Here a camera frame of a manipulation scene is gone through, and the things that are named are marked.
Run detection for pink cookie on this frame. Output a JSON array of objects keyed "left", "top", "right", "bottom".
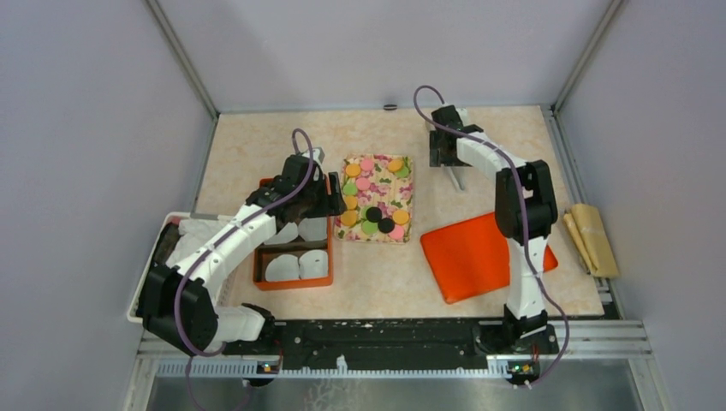
[
  {"left": 360, "top": 158, "right": 375, "bottom": 173},
  {"left": 388, "top": 225, "right": 405, "bottom": 241},
  {"left": 355, "top": 177, "right": 371, "bottom": 192}
]

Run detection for floral tray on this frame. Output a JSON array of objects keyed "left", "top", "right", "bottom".
[{"left": 332, "top": 153, "right": 414, "bottom": 245}]

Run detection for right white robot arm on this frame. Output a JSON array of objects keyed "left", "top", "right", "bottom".
[{"left": 428, "top": 104, "right": 558, "bottom": 353}]

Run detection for metal tongs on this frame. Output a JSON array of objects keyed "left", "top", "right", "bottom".
[{"left": 444, "top": 167, "right": 466, "bottom": 192}]

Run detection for orange cookie mid left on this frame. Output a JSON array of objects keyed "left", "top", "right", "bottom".
[{"left": 344, "top": 195, "right": 359, "bottom": 211}]

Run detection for orange cookie top right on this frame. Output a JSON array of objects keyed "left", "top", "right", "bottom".
[{"left": 387, "top": 158, "right": 405, "bottom": 174}]

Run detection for purple cable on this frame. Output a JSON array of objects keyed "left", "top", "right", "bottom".
[
  {"left": 172, "top": 128, "right": 315, "bottom": 411},
  {"left": 413, "top": 85, "right": 570, "bottom": 389}
]

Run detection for orange box lid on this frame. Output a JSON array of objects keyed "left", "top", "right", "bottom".
[{"left": 420, "top": 211, "right": 559, "bottom": 306}]

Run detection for white cloth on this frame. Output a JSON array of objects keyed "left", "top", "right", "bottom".
[{"left": 164, "top": 218, "right": 229, "bottom": 267}]

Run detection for tan paper roll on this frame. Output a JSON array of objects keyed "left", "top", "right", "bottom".
[{"left": 563, "top": 203, "right": 621, "bottom": 278}]

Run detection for orange cookie lower left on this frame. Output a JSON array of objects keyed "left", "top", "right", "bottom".
[{"left": 340, "top": 210, "right": 359, "bottom": 227}]

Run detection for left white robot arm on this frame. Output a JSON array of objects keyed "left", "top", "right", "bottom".
[{"left": 138, "top": 147, "right": 345, "bottom": 356}]

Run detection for black cookie lower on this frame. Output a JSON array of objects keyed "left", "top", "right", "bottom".
[{"left": 377, "top": 217, "right": 396, "bottom": 234}]

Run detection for pink cookie bottom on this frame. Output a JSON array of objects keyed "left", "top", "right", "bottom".
[{"left": 388, "top": 225, "right": 405, "bottom": 241}]

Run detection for green cookie left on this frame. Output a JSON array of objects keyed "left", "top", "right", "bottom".
[{"left": 342, "top": 182, "right": 358, "bottom": 196}]

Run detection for white perforated basket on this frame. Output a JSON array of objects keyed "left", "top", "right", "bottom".
[{"left": 125, "top": 211, "right": 240, "bottom": 325}]

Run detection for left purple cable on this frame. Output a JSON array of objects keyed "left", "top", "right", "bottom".
[{"left": 172, "top": 128, "right": 315, "bottom": 411}]

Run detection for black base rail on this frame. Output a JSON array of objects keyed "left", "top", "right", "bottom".
[{"left": 223, "top": 318, "right": 559, "bottom": 371}]

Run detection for orange cookie top left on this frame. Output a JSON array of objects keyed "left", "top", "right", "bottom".
[{"left": 344, "top": 164, "right": 361, "bottom": 178}]

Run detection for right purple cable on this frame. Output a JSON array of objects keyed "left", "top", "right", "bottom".
[{"left": 413, "top": 85, "right": 570, "bottom": 389}]

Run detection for orange cookie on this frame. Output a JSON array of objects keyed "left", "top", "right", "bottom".
[
  {"left": 344, "top": 164, "right": 361, "bottom": 178},
  {"left": 387, "top": 158, "right": 405, "bottom": 174},
  {"left": 391, "top": 210, "right": 410, "bottom": 226},
  {"left": 340, "top": 210, "right": 359, "bottom": 227}
]

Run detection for green cookie bottom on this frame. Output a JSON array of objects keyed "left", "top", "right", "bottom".
[{"left": 360, "top": 220, "right": 378, "bottom": 235}]

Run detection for orange cookie box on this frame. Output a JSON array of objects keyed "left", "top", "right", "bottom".
[{"left": 252, "top": 176, "right": 336, "bottom": 291}]

